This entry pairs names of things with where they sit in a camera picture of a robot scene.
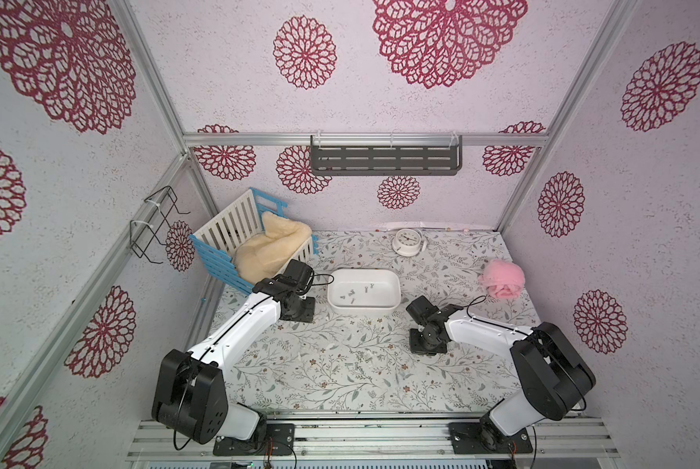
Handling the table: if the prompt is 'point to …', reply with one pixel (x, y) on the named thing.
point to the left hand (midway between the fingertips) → (302, 312)
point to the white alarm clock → (408, 242)
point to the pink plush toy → (503, 279)
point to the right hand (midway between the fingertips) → (423, 350)
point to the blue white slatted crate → (238, 226)
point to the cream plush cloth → (259, 258)
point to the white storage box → (364, 288)
